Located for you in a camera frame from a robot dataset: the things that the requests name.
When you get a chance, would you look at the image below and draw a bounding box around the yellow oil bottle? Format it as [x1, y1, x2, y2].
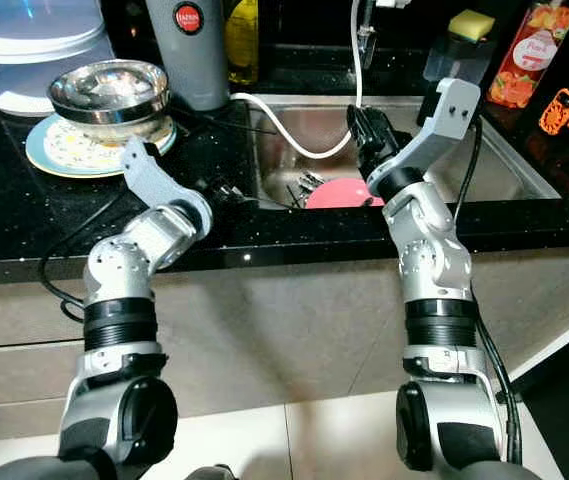
[224, 0, 260, 86]

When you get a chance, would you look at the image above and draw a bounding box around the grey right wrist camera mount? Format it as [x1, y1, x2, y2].
[384, 78, 483, 201]

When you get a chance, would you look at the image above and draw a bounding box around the pink plastic plate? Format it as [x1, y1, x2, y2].
[304, 178, 387, 209]

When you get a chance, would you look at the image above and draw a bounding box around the black chopstick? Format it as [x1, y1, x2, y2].
[174, 108, 265, 136]

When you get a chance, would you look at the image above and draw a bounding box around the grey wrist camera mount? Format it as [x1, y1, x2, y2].
[384, 78, 483, 201]
[124, 138, 210, 226]

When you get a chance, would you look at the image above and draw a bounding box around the yellow sponge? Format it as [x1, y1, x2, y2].
[446, 10, 495, 43]

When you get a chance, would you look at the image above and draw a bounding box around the grey bottle with red label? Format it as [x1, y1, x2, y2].
[146, 0, 230, 111]

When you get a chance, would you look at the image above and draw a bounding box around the stainless steel bowl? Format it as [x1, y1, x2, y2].
[46, 60, 170, 141]

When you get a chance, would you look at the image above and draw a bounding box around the beige kitchen cabinet front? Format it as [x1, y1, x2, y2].
[0, 245, 569, 441]

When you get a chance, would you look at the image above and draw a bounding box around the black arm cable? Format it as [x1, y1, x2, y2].
[452, 118, 525, 463]
[36, 190, 125, 323]

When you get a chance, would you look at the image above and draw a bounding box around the floral plate with blue rim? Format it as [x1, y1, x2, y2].
[24, 112, 175, 179]

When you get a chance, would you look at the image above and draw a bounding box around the red peach refill pouch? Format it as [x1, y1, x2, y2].
[487, 0, 569, 109]

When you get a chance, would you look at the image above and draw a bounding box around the chrome tap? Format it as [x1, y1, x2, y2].
[354, 0, 377, 69]

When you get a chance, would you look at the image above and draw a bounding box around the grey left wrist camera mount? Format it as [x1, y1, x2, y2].
[124, 138, 210, 226]

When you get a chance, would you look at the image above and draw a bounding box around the clear stacked plastic container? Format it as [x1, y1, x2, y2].
[0, 0, 110, 116]

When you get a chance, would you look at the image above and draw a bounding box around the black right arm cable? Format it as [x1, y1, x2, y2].
[452, 118, 525, 463]

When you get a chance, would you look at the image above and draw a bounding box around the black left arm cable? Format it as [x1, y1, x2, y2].
[36, 190, 125, 323]

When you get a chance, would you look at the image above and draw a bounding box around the white flexible hose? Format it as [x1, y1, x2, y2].
[229, 0, 365, 161]

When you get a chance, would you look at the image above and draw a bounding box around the stainless steel kitchen sink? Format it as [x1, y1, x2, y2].
[244, 95, 565, 209]

